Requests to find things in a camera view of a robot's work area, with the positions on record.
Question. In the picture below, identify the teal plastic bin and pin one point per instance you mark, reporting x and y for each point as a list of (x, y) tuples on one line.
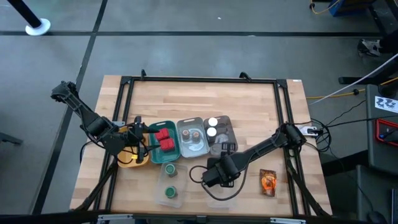
[(158, 157)]

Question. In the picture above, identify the yellow label tag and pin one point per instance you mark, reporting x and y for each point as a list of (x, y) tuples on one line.
[(134, 157)]

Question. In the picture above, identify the clear plastic container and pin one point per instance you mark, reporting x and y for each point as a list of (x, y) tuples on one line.
[(180, 186), (224, 205)]

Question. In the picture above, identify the white sticker black figures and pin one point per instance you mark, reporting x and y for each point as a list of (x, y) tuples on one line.
[(385, 104)]

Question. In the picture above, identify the blue box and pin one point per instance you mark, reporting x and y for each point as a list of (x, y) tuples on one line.
[(348, 7)]

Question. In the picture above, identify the black aluminium table frame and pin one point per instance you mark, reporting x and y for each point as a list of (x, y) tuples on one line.
[(202, 79)]

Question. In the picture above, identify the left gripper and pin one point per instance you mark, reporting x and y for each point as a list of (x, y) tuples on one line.
[(136, 140)]

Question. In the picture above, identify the green-lid spice jar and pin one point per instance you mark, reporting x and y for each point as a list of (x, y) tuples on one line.
[(171, 169), (170, 192)]

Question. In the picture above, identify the dark translucent plastic bin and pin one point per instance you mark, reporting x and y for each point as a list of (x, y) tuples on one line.
[(228, 130)]

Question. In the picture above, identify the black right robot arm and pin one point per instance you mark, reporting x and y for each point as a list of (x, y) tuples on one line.
[(264, 146)]

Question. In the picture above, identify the person's shoe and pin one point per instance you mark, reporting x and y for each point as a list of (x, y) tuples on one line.
[(368, 46)]

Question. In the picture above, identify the silver connector plate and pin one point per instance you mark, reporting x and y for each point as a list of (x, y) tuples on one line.
[(311, 130)]

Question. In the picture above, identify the orange spice packet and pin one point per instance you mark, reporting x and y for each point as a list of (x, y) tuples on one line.
[(268, 183)]

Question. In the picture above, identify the black pole white base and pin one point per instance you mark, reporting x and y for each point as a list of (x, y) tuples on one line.
[(37, 27)]

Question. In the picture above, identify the dark floor foot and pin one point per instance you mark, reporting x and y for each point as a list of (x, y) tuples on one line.
[(9, 138)]

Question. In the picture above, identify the grey plastic bin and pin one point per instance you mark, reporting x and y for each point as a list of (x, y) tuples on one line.
[(192, 151)]

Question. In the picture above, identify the black desk leg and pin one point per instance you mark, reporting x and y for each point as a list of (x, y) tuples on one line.
[(348, 80)]

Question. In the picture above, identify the dark cabinet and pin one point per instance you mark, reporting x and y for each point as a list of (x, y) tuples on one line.
[(379, 193)]

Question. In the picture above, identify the person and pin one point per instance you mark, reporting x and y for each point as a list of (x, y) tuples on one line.
[(390, 42)]

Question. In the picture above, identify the brown-lid spice jar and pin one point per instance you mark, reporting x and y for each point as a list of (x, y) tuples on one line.
[(185, 134), (196, 135)]

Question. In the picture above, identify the yellow plastic bin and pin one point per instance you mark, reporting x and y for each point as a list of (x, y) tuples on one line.
[(127, 163)]

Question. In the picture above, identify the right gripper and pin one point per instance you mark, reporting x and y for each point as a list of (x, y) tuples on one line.
[(222, 171)]

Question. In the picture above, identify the white-lid spice jar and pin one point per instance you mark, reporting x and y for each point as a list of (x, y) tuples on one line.
[(213, 121), (211, 132)]

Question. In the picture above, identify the black computer mouse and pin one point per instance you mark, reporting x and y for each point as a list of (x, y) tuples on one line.
[(376, 217)]

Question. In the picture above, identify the grey desk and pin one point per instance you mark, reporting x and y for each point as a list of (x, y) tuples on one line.
[(371, 149)]

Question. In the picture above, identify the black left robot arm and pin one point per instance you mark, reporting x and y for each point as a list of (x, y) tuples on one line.
[(90, 119)]

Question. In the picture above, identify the silver aluminium profile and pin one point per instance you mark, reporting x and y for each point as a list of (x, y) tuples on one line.
[(287, 221), (115, 217)]

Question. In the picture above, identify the black rig crossbar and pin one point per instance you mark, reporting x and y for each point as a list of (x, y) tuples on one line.
[(46, 217)]

